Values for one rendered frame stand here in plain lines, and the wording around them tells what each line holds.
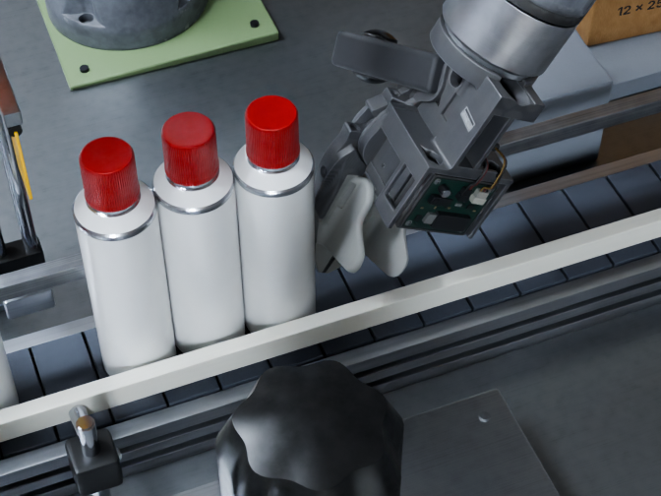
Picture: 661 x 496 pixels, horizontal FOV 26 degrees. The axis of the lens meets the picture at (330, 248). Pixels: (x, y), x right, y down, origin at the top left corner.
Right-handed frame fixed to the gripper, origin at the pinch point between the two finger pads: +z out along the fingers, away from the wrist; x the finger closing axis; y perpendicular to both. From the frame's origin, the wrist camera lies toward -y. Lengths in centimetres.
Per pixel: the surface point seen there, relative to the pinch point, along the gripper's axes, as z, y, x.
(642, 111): -14.9, -2.4, 21.5
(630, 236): -8.7, 4.8, 20.2
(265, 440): -14.3, 28.8, -24.4
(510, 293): -1.7, 4.6, 13.6
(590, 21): -11.5, -20.6, 31.1
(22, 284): 8.1, -2.3, -19.2
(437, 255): 0.1, -0.8, 10.6
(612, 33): -11.1, -20.3, 34.0
